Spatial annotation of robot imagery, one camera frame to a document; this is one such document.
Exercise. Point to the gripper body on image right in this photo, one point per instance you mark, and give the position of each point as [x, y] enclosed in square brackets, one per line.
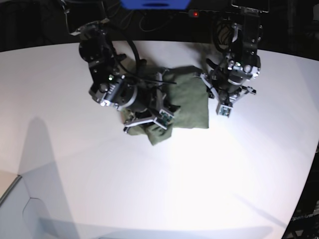
[225, 97]

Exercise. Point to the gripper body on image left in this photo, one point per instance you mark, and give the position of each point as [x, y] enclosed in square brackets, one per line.
[147, 103]

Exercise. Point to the green t-shirt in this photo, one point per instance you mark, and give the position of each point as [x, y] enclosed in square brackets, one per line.
[187, 93]

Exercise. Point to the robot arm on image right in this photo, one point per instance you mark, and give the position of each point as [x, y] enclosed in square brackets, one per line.
[240, 62]

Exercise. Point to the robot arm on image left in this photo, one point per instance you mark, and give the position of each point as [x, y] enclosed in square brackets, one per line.
[135, 91]

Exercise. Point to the black power strip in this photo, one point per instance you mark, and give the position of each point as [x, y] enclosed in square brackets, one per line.
[205, 14]

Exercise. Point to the blue box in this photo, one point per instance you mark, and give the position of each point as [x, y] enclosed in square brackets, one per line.
[155, 4]

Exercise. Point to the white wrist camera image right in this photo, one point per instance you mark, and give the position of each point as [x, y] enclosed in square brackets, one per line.
[224, 110]

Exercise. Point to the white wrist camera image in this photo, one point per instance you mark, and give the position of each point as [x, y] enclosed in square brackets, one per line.
[224, 110]
[164, 119]

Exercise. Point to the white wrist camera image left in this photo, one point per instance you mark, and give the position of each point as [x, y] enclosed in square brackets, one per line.
[164, 119]

